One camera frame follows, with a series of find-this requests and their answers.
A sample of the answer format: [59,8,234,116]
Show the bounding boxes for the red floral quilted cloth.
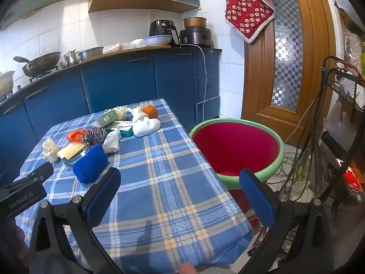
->
[225,0,276,44]

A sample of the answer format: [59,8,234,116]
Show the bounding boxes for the wooden door with mosaic glass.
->
[241,0,337,145]

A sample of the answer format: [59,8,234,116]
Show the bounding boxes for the green onion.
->
[296,148,311,184]

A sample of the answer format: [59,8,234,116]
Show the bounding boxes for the black wok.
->
[13,52,62,77]

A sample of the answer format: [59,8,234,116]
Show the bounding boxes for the person's right hand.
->
[180,262,198,274]

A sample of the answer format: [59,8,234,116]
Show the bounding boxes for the range hood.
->
[0,0,70,32]

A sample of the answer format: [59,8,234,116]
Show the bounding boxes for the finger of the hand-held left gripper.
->
[13,161,55,184]

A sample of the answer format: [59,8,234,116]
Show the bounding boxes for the pale plastic soap dish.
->
[60,148,86,166]

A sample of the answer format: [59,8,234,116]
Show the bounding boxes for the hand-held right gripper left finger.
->
[29,167,123,274]

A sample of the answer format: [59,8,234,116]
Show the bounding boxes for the grey cable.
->
[284,90,324,145]

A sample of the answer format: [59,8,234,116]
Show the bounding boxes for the white clay pot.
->
[0,71,15,95]

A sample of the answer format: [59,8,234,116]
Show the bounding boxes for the white knotted bag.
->
[126,106,161,137]

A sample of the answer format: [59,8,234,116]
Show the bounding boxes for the gas stove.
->
[29,67,66,83]

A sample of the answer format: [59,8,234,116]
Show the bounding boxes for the cream tissue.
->
[42,137,60,163]

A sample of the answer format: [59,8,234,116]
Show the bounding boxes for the white bowl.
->
[143,35,173,47]

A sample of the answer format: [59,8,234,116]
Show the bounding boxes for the steel kettle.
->
[59,50,81,67]

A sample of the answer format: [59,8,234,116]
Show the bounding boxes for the white and teal medicine box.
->
[107,121,134,138]

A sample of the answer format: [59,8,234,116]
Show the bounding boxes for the orange rubber glove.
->
[66,129,90,142]

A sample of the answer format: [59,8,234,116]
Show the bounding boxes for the blue base cabinet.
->
[0,48,223,177]

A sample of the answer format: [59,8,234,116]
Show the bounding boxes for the person's grey trousers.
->
[197,265,232,274]

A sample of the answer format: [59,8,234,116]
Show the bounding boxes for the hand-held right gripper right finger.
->
[238,168,341,274]

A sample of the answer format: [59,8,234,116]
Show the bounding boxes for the dark multicooker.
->
[179,28,214,48]

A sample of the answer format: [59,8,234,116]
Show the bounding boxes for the steel bowl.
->
[78,46,104,62]

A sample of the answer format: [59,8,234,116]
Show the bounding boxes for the red basin with green rim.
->
[189,118,285,220]

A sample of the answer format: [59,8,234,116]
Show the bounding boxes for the white paper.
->
[112,106,128,121]

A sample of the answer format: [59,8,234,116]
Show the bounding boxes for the blue plaid tablecloth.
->
[13,98,254,269]

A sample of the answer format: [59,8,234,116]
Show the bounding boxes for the steel wool scrubber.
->
[83,127,107,146]

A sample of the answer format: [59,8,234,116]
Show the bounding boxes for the red packet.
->
[344,168,365,195]

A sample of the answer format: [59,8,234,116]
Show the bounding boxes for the brown inner pot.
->
[183,17,207,29]

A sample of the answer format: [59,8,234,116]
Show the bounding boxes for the bundle of floor cables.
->
[265,150,303,184]

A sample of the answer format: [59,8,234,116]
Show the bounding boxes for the black wire rack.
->
[279,55,365,274]

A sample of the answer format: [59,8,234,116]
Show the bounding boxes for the green cardboard box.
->
[97,111,118,127]

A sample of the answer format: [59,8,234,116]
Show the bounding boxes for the blue knitted scrubber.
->
[73,144,109,184]

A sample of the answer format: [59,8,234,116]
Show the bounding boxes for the clear plastic bag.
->
[325,103,357,149]

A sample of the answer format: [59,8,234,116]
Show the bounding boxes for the orange fruit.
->
[142,104,158,119]

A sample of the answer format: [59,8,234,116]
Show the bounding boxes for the black air fryer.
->
[149,20,181,47]

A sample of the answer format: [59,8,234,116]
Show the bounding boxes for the white power cable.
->
[187,44,210,126]

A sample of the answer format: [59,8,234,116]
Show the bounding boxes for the white plastic bag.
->
[103,130,123,153]
[290,181,315,204]

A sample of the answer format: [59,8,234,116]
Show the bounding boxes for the person's left hand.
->
[12,226,30,266]

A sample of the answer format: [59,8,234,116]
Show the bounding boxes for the blue drawer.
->
[195,75,219,101]
[194,52,220,77]
[195,96,221,126]

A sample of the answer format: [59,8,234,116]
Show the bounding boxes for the yellow soap bar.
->
[57,142,86,159]

